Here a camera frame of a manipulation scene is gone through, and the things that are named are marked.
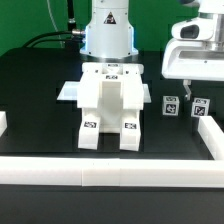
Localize white chair seat part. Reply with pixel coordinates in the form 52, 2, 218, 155
99, 81, 122, 133

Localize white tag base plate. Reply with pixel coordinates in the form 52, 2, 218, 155
57, 81, 151, 103

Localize white chair backrest frame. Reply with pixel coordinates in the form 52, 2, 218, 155
76, 61, 146, 134

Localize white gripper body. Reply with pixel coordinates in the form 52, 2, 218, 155
162, 16, 224, 81

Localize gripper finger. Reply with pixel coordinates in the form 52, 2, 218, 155
183, 80, 192, 101

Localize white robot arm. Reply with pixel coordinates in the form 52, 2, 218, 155
80, 0, 224, 81

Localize white front rail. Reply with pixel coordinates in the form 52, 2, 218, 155
0, 156, 224, 188

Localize black cables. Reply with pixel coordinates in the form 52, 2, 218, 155
21, 0, 86, 49

